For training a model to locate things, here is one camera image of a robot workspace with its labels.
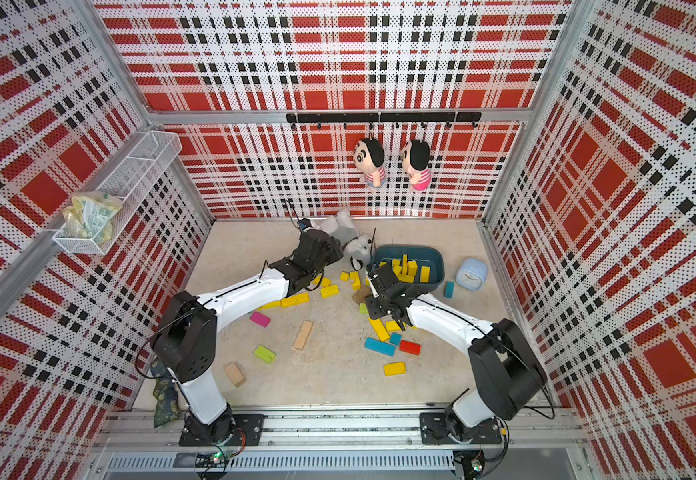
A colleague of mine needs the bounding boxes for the small teal cube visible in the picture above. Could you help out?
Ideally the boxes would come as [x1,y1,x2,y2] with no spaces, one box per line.
[389,332,402,346]

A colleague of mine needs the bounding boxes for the black hook rail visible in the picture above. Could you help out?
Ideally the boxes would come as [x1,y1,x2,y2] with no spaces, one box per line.
[285,111,483,128]

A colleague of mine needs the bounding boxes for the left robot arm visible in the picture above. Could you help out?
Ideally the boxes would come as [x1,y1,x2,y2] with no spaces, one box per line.
[149,228,343,447]

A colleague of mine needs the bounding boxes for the grey husky plush toy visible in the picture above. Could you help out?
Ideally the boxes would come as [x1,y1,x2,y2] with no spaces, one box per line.
[318,209,374,271]

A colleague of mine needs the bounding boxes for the short yellow block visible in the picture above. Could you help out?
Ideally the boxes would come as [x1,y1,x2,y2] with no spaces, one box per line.
[319,284,340,299]

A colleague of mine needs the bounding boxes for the long teal block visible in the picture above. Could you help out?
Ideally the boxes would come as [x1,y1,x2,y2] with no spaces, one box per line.
[364,338,396,357]

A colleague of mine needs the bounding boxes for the teal block near clock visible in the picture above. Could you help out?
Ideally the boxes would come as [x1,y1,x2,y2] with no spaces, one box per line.
[444,281,455,299]

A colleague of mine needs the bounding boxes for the light blue alarm clock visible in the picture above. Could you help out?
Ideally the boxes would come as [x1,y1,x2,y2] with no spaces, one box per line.
[455,258,489,291]

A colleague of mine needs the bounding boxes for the natural wood cube block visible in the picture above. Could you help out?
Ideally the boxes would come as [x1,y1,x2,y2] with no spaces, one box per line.
[224,362,246,388]

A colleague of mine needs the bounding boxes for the red rectangular block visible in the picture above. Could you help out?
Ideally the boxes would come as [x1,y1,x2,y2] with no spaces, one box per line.
[398,340,422,356]

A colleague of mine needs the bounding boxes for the long yellow diagonal block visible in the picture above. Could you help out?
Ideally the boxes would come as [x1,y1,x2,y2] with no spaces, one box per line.
[369,318,390,342]

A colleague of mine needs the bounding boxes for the hanging cartoon doll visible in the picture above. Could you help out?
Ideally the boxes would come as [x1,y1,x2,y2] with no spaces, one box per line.
[352,138,386,189]
[401,139,432,191]

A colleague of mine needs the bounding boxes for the left hanging cartoon doll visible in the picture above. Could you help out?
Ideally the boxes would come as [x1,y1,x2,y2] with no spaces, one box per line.
[352,138,386,189]

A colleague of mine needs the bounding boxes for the white wire wall basket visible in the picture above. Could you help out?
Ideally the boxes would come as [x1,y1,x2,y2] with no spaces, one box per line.
[52,130,182,255]

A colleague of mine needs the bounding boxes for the metal linear rail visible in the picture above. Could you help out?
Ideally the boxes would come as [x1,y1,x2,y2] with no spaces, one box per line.
[85,404,596,479]

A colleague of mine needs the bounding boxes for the yellow arch block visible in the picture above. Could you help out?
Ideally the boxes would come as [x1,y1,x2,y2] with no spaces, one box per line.
[349,271,361,291]

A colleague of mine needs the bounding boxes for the yellow block front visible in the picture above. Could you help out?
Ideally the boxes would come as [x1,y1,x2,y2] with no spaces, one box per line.
[383,362,407,377]

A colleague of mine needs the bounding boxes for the long natural wood block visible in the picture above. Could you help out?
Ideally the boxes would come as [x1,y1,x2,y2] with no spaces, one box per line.
[292,321,314,351]

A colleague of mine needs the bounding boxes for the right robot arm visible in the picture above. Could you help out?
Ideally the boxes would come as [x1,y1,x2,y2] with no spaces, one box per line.
[366,264,547,443]

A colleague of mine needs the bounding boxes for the right hanging cartoon doll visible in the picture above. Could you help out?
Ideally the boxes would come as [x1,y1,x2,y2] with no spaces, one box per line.
[401,139,432,191]

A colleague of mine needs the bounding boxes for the yellow-green snack packet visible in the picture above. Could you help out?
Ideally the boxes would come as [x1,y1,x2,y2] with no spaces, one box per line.
[62,191,123,245]

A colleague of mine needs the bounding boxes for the dark teal plastic bin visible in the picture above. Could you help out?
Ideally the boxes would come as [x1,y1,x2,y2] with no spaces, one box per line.
[372,244,445,292]

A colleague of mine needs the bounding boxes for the magenta block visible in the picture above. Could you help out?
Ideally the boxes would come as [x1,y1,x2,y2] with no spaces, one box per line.
[250,311,271,328]

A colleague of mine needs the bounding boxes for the dark patterned cloth bag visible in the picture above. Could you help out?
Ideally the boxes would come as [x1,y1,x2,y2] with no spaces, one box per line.
[150,359,181,428]

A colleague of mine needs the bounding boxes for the long yellow block left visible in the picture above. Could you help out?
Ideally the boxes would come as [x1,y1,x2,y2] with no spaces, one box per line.
[281,292,310,308]

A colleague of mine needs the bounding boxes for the lime green block left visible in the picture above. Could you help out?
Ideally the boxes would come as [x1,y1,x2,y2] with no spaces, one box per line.
[253,345,277,365]

